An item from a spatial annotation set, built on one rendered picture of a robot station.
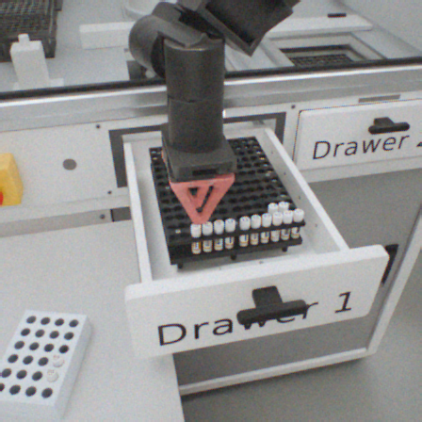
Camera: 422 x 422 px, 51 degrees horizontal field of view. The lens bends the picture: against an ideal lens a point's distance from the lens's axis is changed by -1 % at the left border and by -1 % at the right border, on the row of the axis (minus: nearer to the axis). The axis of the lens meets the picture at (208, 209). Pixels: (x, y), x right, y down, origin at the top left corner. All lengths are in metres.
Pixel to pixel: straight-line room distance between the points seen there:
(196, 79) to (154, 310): 0.23
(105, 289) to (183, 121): 0.34
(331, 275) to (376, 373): 1.07
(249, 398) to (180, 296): 1.00
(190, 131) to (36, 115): 0.33
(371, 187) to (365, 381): 0.74
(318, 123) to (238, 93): 0.15
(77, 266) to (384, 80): 0.59
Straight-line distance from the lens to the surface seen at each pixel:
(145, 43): 0.48
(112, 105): 0.70
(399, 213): 1.07
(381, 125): 0.80
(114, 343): 0.63
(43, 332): 0.63
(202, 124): 0.44
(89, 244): 0.76
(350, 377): 1.53
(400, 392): 1.55
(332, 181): 0.91
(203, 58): 0.42
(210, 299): 0.47
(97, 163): 0.75
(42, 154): 0.74
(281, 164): 0.72
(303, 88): 0.76
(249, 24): 0.44
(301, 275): 0.49
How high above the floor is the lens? 1.27
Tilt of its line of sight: 40 degrees down
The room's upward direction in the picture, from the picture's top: straight up
